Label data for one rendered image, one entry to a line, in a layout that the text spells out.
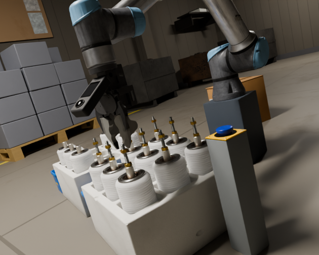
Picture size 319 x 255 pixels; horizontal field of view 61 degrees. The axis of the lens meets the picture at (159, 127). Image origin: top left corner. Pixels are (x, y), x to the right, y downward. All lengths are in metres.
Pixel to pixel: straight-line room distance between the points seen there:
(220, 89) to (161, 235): 0.73
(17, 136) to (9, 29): 1.82
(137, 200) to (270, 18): 7.01
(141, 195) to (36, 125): 2.58
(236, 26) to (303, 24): 6.21
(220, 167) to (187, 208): 0.16
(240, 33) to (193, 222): 0.71
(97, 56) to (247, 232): 0.55
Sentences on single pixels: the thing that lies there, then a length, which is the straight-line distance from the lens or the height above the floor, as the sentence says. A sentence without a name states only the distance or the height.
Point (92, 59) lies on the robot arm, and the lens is 0.67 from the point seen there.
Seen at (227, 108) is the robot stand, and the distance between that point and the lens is 1.21.
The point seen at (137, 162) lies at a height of 0.24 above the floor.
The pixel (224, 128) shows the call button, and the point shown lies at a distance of 0.65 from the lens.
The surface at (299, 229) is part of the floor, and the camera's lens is 0.86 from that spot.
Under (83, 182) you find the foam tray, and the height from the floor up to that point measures 0.15.
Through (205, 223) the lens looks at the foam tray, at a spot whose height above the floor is 0.06.
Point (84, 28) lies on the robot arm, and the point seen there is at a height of 0.63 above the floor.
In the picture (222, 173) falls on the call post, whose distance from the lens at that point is 0.68.
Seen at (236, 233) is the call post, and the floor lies 0.06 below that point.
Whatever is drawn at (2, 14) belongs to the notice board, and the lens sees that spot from 4.49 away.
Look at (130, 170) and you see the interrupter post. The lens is 0.71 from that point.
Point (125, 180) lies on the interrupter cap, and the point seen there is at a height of 0.25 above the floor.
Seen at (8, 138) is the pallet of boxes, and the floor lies 0.24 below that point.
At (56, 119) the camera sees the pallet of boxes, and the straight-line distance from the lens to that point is 3.31.
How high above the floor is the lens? 0.50
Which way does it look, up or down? 11 degrees down
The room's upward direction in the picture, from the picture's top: 15 degrees counter-clockwise
